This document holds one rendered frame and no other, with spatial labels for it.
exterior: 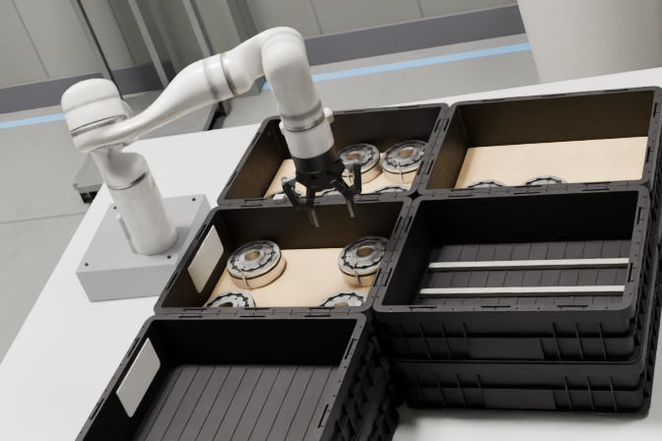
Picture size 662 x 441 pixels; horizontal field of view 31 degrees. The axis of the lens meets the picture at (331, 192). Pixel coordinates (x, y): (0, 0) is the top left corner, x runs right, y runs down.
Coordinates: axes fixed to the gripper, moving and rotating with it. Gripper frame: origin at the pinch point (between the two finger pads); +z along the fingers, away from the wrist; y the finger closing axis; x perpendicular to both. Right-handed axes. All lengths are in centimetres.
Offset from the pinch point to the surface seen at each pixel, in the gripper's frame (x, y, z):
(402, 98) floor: 200, 25, 100
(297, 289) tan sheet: 0.2, -10.0, 14.3
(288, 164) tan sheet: 42.5, -8.2, 15.0
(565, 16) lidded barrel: 161, 79, 65
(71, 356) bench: 17, -59, 29
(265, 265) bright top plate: 5.8, -14.8, 11.3
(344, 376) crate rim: -36.4, -3.6, 3.5
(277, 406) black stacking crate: -27.4, -16.1, 14.1
